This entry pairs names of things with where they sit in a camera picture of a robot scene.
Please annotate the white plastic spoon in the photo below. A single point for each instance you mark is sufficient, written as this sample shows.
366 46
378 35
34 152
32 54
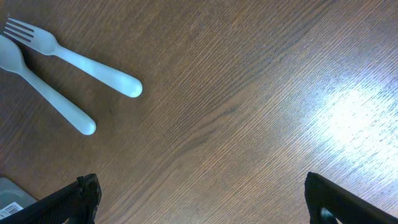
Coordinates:
13 61

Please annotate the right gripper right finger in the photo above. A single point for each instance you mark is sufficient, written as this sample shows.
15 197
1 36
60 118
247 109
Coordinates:
330 203

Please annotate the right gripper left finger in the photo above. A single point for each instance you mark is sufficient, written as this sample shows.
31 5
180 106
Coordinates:
76 203

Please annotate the clear plastic container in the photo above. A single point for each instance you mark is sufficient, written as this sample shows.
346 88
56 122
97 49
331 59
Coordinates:
13 198

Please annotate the white plastic fork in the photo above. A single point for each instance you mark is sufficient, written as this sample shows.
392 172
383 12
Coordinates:
45 43

